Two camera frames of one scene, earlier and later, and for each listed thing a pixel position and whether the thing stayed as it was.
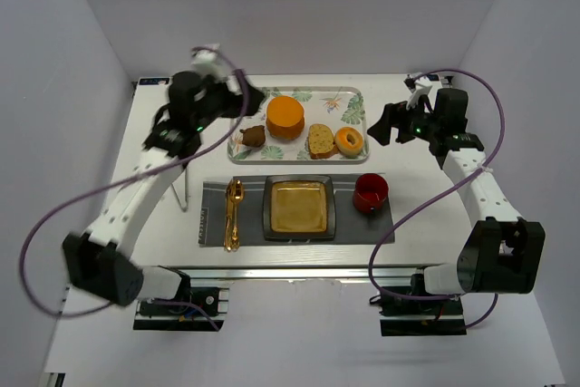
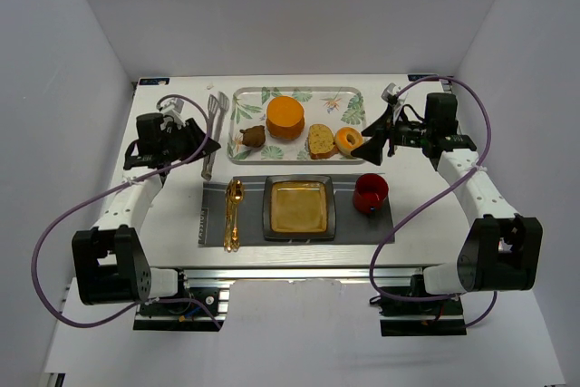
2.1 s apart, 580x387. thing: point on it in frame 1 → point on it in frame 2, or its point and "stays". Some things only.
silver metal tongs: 186,208 → 217,106
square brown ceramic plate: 299,208 stays
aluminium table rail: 321,273 stays
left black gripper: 236,100 → 184,138
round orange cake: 285,118 stays
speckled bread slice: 321,141 stays
